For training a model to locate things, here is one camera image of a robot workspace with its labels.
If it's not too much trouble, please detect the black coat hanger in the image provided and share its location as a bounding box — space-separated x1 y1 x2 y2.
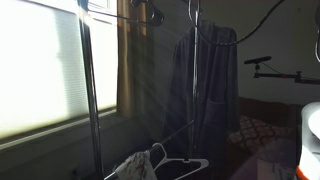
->
129 0 165 27

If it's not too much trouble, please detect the white plastic coat hanger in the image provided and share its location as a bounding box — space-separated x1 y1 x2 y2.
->
151 142 210 180

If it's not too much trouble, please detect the tan window curtain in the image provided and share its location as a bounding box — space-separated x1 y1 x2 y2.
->
116 0 156 118

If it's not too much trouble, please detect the blue plush robe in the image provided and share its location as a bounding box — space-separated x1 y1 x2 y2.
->
161 19 241 168

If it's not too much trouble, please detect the white red stained cloth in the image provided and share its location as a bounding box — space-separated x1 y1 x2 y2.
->
114 150 158 180

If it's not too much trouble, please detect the patterned red throw pillow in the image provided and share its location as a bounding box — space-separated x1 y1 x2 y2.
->
228 114 294 154

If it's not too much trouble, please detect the dark sofa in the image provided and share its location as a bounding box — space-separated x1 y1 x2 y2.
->
229 96 304 180

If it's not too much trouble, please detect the white window blind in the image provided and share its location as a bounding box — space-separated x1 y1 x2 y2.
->
0 0 119 141

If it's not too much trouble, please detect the chrome clothes rack frame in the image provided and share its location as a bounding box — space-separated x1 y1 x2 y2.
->
77 0 203 180

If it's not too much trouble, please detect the black hanging cable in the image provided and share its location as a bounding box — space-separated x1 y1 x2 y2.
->
186 0 287 48

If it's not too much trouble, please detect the black stereo camera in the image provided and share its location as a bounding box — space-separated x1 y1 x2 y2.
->
243 55 273 66

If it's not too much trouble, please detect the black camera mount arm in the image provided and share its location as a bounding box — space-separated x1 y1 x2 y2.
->
253 64 320 86

